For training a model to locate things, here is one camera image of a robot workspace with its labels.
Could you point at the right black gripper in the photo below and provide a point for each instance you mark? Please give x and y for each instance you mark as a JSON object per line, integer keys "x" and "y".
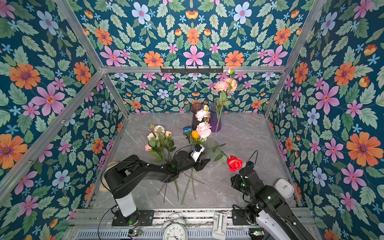
{"x": 236, "y": 179}

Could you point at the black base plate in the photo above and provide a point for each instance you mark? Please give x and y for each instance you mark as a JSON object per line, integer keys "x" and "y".
{"x": 138, "y": 218}
{"x": 242, "y": 218}

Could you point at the white clamp bracket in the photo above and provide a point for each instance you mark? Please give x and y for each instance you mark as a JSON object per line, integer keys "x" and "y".
{"x": 220, "y": 226}

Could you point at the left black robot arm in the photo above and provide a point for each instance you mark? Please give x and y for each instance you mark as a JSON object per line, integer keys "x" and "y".
{"x": 124, "y": 176}

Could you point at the dark maroon glass vase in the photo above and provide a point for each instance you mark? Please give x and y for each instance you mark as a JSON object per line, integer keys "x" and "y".
{"x": 194, "y": 109}

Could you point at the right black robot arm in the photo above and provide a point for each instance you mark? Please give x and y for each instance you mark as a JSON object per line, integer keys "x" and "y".
{"x": 266, "y": 208}

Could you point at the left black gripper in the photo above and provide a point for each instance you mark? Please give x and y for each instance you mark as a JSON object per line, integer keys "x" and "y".
{"x": 201, "y": 165}

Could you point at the purple glass vase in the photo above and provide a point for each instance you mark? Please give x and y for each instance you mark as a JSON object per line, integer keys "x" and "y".
{"x": 214, "y": 121}

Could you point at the pink bud flower stem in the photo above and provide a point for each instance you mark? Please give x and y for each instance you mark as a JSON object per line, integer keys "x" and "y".
{"x": 225, "y": 88}

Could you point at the cream rose flower bunch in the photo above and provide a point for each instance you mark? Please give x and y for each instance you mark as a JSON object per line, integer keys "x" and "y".
{"x": 160, "y": 144}

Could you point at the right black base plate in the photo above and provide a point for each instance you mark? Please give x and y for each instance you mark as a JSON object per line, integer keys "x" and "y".
{"x": 242, "y": 218}

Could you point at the white alarm clock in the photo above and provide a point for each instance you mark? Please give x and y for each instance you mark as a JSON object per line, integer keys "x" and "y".
{"x": 175, "y": 229}

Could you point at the orange rose flower stem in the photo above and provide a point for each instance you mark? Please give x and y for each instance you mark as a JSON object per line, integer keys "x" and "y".
{"x": 193, "y": 140}

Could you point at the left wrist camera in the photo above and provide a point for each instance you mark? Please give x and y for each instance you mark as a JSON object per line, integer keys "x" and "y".
{"x": 197, "y": 151}

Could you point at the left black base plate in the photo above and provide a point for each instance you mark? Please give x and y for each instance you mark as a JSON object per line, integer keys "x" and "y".
{"x": 138, "y": 218}

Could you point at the blue rose flower stem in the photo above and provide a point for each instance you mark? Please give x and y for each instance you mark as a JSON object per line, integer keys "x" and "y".
{"x": 187, "y": 130}

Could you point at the clear ribbed glass vase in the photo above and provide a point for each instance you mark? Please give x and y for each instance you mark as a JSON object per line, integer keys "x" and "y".
{"x": 212, "y": 153}

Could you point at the black hook rail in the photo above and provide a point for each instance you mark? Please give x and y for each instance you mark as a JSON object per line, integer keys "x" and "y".
{"x": 188, "y": 70}

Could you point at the pink carnation flower stem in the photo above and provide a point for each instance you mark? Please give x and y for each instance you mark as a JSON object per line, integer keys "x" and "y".
{"x": 204, "y": 128}

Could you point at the red rose flower stem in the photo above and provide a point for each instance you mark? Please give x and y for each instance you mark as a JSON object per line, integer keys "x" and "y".
{"x": 233, "y": 163}

